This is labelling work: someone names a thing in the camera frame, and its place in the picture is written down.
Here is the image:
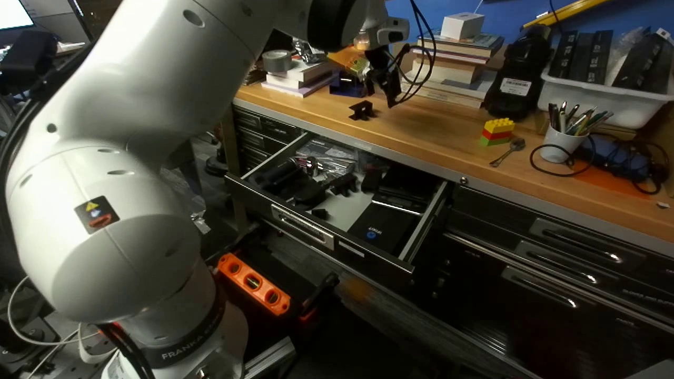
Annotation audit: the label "lavender foam board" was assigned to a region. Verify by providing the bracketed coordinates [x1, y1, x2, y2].
[262, 69, 340, 99]

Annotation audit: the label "clear plastic bags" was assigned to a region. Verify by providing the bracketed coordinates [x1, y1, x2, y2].
[297, 136, 368, 177]

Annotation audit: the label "black marker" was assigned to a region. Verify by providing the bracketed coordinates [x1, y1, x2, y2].
[545, 100, 566, 133]

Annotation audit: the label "yellow level bar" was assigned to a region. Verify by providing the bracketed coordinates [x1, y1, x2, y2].
[522, 0, 609, 30]

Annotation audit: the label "colourful Lego brick stack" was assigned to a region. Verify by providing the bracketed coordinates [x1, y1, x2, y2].
[479, 116, 516, 149]

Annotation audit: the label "orange spirit level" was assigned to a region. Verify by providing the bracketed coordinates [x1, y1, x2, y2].
[213, 250, 293, 317]

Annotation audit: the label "black slotted tray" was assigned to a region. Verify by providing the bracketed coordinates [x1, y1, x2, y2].
[545, 28, 616, 81]
[612, 28, 674, 95]

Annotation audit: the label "silver pen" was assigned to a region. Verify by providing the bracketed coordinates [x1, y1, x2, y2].
[561, 102, 587, 134]

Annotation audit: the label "lit computer monitor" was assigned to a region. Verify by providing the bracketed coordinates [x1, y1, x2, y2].
[0, 0, 39, 31]

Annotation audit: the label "metal spoon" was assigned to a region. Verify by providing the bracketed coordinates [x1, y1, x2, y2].
[490, 136, 528, 168]

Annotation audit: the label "black office chair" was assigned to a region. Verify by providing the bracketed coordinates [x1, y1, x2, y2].
[0, 28, 61, 97]

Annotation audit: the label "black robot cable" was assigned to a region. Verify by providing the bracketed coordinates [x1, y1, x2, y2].
[388, 0, 440, 106]

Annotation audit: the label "silver foil bags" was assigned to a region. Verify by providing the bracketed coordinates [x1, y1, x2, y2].
[292, 38, 329, 65]

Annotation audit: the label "black round foam pad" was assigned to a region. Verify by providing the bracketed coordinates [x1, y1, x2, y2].
[292, 177, 336, 211]

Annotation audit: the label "black cooling fan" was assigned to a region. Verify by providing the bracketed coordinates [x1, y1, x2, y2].
[255, 156, 316, 195]

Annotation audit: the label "green pen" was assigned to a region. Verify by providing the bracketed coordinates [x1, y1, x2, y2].
[575, 109, 613, 134]

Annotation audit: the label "black cable coil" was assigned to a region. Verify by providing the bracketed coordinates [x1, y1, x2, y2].
[528, 134, 671, 197]

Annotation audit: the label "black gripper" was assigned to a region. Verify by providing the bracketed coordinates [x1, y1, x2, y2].
[364, 41, 405, 106]

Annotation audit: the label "small white box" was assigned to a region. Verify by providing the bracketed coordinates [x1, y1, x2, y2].
[438, 11, 488, 41]

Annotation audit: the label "stack of hardcover books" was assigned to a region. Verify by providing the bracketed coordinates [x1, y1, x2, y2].
[409, 31, 508, 93]

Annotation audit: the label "white plastic bin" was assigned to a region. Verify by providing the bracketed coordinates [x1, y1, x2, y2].
[538, 65, 674, 133]

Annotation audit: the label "silver metal pot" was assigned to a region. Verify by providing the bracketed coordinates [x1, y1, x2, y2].
[260, 49, 293, 73]

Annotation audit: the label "white cup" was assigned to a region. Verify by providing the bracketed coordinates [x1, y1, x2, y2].
[540, 123, 591, 165]

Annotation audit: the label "small black printed part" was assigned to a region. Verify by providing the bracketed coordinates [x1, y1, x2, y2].
[329, 173, 360, 197]
[358, 164, 388, 195]

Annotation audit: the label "black iFixit pouch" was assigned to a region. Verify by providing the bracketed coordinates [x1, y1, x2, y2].
[345, 197, 423, 259]

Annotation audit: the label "black drawer cabinet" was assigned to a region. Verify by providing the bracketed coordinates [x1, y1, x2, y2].
[220, 97, 674, 379]

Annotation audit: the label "black box device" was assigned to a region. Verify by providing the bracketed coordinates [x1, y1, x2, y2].
[480, 28, 554, 121]

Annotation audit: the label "white book stack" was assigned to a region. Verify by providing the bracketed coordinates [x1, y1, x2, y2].
[263, 58, 340, 93]

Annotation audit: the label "black metal drawer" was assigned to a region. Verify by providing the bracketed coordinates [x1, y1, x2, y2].
[224, 128, 452, 279]

